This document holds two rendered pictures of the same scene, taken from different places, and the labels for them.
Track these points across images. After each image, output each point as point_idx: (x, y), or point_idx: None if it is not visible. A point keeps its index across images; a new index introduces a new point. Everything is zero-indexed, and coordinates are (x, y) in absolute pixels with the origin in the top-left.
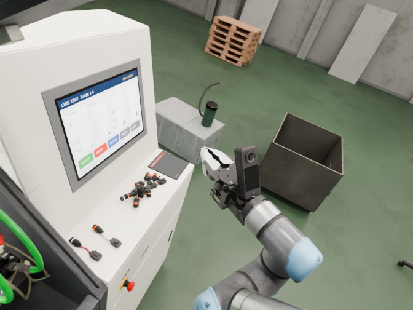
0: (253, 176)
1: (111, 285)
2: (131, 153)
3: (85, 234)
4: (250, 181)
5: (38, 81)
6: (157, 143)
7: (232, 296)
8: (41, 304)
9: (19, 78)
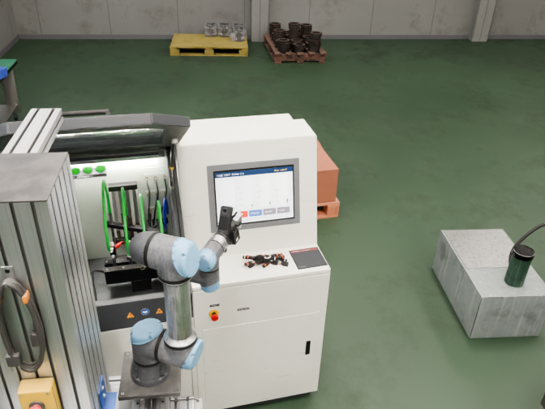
0: (224, 222)
1: (195, 294)
2: (274, 231)
3: None
4: (221, 225)
5: (207, 160)
6: (315, 238)
7: None
8: None
9: (197, 157)
